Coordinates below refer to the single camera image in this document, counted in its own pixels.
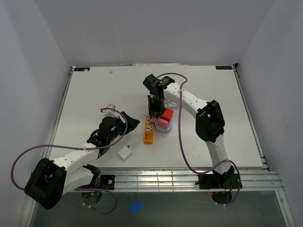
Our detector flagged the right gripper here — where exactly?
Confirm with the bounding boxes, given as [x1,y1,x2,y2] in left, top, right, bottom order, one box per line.
[147,94,166,119]

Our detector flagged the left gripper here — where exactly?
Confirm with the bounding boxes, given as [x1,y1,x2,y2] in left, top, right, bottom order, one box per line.
[107,111,139,143]

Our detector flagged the red cube socket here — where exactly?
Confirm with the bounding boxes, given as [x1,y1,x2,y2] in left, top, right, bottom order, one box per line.
[160,108,174,123]

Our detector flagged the pink plug adapter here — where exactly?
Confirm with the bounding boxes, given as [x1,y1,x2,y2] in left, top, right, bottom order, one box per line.
[156,118,169,129]

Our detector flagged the blue round power socket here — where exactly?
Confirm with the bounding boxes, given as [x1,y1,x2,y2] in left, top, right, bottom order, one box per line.
[155,121,173,134]

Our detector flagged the orange power strip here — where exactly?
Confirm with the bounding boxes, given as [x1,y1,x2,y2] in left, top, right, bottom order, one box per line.
[143,116,155,144]

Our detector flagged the white charger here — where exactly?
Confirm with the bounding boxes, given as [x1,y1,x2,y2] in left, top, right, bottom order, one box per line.
[118,145,132,161]

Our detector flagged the brown pink charger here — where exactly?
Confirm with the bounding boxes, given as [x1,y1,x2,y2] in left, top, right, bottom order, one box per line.
[150,116,157,123]

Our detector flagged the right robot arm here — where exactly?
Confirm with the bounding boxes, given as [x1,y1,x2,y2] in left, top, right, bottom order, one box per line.
[143,73,234,188]

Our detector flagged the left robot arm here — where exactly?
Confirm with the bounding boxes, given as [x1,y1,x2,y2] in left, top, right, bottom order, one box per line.
[24,111,140,210]

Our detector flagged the right blue table label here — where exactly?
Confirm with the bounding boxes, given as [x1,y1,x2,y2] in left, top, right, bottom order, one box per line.
[215,66,232,70]

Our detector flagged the blue table label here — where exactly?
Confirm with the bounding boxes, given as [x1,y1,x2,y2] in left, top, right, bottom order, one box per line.
[215,66,232,70]
[73,67,90,71]

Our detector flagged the left blue table label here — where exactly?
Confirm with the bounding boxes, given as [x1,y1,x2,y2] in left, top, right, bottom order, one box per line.
[73,67,90,71]

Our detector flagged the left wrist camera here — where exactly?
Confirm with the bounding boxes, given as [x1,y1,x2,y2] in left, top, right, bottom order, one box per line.
[100,104,119,118]

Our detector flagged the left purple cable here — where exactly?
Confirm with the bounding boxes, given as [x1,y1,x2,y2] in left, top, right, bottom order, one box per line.
[10,107,130,215]

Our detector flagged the purple cable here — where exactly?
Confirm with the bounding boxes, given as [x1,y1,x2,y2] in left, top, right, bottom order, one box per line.
[10,107,130,215]
[156,72,242,206]

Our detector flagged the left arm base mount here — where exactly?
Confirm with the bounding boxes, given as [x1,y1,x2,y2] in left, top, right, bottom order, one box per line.
[79,175,116,190]

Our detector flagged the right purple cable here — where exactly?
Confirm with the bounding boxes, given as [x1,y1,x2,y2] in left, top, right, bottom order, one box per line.
[156,72,242,206]

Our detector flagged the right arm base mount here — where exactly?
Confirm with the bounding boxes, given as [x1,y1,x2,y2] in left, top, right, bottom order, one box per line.
[195,174,242,189]

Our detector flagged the aluminium front rail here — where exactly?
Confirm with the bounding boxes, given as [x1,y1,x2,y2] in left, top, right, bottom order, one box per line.
[27,168,285,192]

